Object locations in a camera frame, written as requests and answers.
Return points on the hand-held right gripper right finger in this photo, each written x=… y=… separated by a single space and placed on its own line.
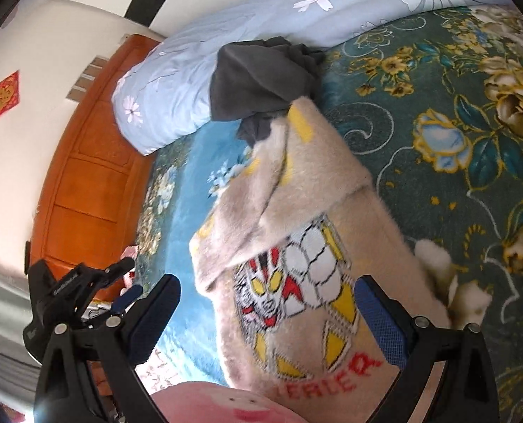
x=380 y=324

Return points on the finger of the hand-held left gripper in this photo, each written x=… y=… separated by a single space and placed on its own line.
x=117 y=268
x=127 y=298

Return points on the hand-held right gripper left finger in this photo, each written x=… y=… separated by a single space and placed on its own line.
x=152 y=317

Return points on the beige fuzzy cartoon print sweater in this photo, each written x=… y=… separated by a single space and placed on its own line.
x=305 y=238

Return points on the small pink cloth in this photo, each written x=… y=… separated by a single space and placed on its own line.
x=129 y=253

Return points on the white floral bed sheet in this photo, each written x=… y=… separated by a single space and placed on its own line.
x=166 y=363

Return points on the orange wooden headboard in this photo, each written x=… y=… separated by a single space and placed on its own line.
x=89 y=176

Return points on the pink plush object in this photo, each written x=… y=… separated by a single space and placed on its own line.
x=208 y=405

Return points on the green floral blanket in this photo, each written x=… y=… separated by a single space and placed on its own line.
x=420 y=150

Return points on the dark grey garment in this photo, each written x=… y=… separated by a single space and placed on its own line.
x=248 y=83

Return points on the light blue floral pillow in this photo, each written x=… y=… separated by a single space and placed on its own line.
x=226 y=39

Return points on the grey slatted wall panel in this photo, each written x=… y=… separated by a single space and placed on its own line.
x=87 y=77

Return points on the red square wall decoration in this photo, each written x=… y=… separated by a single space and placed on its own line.
x=1 y=97

